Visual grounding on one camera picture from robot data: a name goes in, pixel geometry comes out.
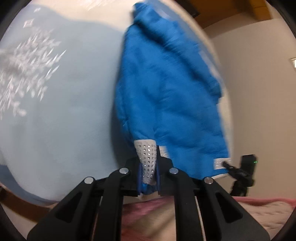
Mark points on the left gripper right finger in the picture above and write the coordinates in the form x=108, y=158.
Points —
x=165, y=184

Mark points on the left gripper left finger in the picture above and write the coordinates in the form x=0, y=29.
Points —
x=133, y=181

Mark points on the blue puffer jacket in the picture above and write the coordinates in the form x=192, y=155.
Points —
x=170, y=97

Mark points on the blue white patterned bedsheet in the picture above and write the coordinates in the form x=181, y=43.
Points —
x=59, y=65

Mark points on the wooden wardrobe cabinet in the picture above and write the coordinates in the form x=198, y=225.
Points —
x=209, y=12

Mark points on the black camera on tripod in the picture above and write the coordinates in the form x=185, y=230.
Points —
x=243, y=176

